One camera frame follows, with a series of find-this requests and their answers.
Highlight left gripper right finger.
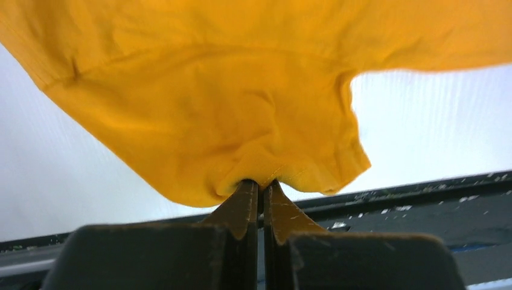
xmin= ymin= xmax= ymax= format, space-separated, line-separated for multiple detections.
xmin=263 ymin=181 xmax=465 ymax=289

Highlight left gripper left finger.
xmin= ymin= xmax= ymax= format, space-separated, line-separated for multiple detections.
xmin=42 ymin=180 xmax=258 ymax=290

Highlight yellow t shirt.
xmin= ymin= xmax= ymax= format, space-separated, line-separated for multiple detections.
xmin=1 ymin=1 xmax=511 ymax=207

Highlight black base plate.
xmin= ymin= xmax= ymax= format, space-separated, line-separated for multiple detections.
xmin=1 ymin=170 xmax=511 ymax=289

